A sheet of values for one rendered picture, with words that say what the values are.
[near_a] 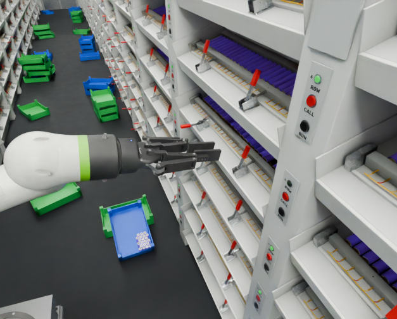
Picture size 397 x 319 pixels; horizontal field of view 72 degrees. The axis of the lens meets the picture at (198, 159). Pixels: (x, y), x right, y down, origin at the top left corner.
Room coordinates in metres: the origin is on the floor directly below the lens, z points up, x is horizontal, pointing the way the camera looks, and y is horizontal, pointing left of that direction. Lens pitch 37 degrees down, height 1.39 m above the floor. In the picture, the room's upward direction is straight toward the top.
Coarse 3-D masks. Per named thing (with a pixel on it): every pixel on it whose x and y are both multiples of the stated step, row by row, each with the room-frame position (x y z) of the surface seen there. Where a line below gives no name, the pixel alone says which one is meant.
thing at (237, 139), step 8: (200, 104) 0.93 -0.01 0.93; (208, 112) 0.87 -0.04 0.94; (216, 120) 0.81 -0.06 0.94; (224, 128) 0.76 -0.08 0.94; (232, 136) 0.71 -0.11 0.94; (240, 144) 0.67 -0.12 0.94; (256, 160) 0.59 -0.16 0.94; (264, 160) 0.58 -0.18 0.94; (264, 168) 0.56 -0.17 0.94; (272, 168) 0.55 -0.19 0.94; (272, 176) 0.52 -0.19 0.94
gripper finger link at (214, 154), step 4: (196, 152) 0.51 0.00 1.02; (200, 152) 0.51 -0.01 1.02; (204, 152) 0.52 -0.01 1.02; (208, 152) 0.52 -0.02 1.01; (212, 152) 0.52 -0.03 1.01; (216, 152) 0.53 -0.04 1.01; (220, 152) 0.53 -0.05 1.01; (212, 156) 0.52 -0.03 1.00; (216, 156) 0.53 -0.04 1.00; (208, 160) 0.52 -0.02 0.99; (212, 160) 0.52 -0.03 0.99; (216, 160) 0.53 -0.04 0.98
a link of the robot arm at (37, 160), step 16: (16, 144) 0.39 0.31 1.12; (32, 144) 0.39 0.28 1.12; (48, 144) 0.40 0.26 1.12; (64, 144) 0.41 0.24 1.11; (80, 144) 0.42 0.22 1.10; (16, 160) 0.37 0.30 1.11; (32, 160) 0.37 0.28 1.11; (48, 160) 0.38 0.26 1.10; (64, 160) 0.39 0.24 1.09; (80, 160) 0.40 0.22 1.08; (16, 176) 0.36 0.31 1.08; (32, 176) 0.36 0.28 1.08; (48, 176) 0.37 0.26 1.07; (64, 176) 0.38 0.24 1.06; (80, 176) 0.39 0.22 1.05
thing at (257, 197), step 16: (192, 96) 1.00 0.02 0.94; (192, 112) 0.94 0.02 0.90; (192, 128) 0.86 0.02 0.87; (208, 128) 0.81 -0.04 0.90; (224, 144) 0.71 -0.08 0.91; (224, 160) 0.64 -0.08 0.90; (240, 160) 0.63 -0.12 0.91; (240, 192) 0.54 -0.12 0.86; (256, 192) 0.50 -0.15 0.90; (256, 208) 0.46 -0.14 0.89
